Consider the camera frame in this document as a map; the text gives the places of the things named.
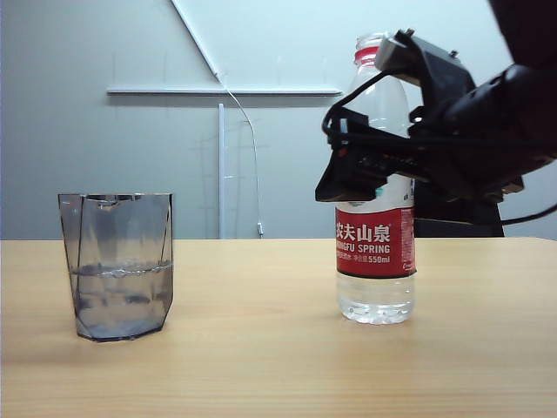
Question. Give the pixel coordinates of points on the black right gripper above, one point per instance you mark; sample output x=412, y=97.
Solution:
x=452, y=170

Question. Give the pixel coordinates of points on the clear Nongfu Spring water bottle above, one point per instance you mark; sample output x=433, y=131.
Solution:
x=374, y=244

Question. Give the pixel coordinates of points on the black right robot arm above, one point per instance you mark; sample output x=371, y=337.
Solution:
x=522, y=109

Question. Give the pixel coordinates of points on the black office chair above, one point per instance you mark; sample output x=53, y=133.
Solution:
x=457, y=225

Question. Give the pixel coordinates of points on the grey transparent faceted cup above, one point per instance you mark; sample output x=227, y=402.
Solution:
x=117, y=261

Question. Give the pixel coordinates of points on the vertical white wall conduit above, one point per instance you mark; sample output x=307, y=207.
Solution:
x=221, y=174

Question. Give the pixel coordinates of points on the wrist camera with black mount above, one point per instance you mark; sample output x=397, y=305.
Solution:
x=435, y=61

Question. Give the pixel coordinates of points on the horizontal white wall conduit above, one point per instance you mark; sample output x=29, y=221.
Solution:
x=174, y=91

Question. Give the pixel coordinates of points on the diagonal white wall conduit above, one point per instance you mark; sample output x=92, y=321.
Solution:
x=196, y=37

